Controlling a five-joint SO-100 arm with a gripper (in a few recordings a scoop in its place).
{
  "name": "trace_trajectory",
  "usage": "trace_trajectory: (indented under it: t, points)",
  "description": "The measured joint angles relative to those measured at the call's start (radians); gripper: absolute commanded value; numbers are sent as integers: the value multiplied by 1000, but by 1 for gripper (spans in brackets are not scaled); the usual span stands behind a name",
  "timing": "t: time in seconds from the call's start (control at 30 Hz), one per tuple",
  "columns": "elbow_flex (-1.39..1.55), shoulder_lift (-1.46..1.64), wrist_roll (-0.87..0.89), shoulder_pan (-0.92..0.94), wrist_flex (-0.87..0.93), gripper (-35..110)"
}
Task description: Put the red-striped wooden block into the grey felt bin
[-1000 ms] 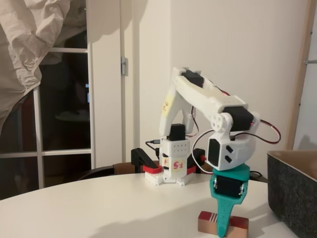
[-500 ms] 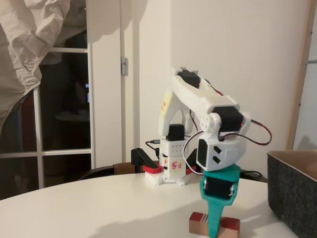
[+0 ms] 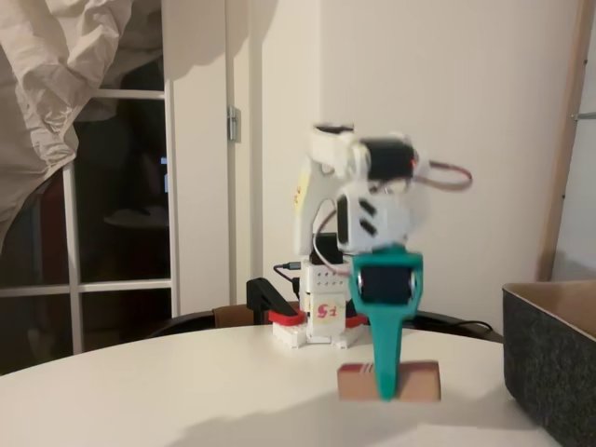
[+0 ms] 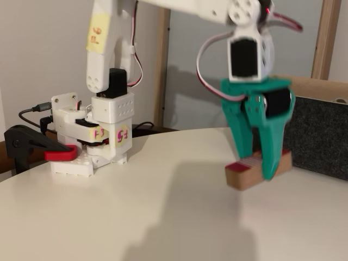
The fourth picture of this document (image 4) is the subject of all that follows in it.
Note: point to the teal gripper black servo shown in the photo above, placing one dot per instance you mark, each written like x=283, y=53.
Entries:
x=236, y=91

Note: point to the wooden block red striped top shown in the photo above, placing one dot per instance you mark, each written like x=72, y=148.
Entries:
x=244, y=178

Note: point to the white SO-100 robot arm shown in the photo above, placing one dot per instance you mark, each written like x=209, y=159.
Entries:
x=119, y=108

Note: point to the dark grey felt bin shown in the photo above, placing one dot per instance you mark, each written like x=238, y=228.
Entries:
x=318, y=130

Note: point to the grey shelf back panel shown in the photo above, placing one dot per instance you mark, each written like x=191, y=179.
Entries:
x=185, y=95

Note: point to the yellow F5 sticker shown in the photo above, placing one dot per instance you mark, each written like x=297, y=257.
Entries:
x=122, y=136

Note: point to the yellow F3 sticker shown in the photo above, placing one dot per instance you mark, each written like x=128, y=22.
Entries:
x=99, y=133

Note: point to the yellow F6 sticker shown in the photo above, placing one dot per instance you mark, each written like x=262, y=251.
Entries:
x=96, y=32

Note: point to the black red table clamp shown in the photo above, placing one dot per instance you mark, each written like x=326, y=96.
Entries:
x=27, y=141

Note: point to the light wooden shelf post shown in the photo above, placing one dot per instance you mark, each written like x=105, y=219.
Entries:
x=324, y=40
x=160, y=81

